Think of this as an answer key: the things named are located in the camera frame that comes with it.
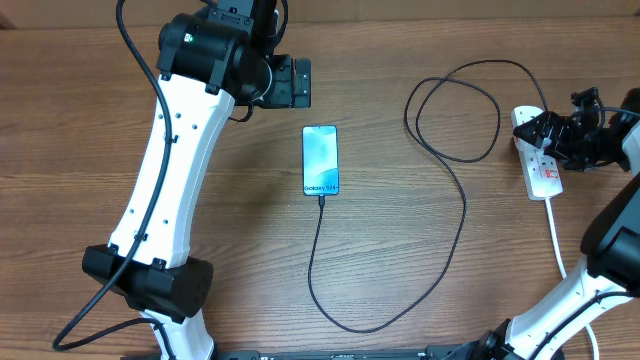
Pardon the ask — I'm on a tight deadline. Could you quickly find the blue screen smartphone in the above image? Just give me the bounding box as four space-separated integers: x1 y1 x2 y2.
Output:
302 125 340 196

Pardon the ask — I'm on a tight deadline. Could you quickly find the white charger plug adapter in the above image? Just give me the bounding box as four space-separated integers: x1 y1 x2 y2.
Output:
514 136 539 152

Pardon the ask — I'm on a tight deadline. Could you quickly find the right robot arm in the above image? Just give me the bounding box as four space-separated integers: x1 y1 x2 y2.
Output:
446 88 639 359

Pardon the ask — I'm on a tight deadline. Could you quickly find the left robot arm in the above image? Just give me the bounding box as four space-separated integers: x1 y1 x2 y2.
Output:
82 0 311 359

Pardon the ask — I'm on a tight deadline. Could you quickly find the white power strip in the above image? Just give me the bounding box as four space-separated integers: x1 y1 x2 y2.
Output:
513 136 563 201

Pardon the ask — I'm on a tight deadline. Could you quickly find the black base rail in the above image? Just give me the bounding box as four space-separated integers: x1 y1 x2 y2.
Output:
119 344 566 360

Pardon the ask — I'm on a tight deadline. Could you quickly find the black charging cable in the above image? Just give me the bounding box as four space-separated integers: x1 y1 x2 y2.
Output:
306 59 550 335

